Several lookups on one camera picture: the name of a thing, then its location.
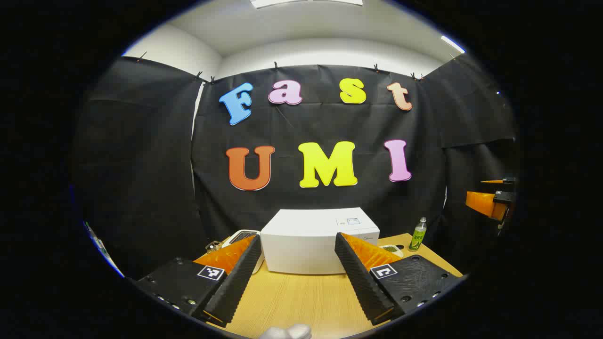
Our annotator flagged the narrow ceiling light strip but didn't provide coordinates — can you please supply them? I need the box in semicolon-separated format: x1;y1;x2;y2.
440;35;466;54

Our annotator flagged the white microwave oven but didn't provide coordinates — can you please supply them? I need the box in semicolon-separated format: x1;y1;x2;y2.
260;208;380;275

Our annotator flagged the green drink bottle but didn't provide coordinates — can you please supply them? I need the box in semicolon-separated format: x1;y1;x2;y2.
408;217;427;252

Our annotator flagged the bright cluttered side rack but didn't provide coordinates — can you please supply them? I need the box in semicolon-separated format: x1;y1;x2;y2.
84;220;125;278

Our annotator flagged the white toaster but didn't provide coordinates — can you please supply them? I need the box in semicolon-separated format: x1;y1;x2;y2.
221;230;265;274

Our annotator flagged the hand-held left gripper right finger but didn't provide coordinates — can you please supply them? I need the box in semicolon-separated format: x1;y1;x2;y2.
334;232;464;325

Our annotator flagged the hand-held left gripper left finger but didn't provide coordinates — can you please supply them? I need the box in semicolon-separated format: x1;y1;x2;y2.
134;234;262;328

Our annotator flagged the wide ceiling light panel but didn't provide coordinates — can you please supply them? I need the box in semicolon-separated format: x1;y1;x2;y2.
250;0;364;9

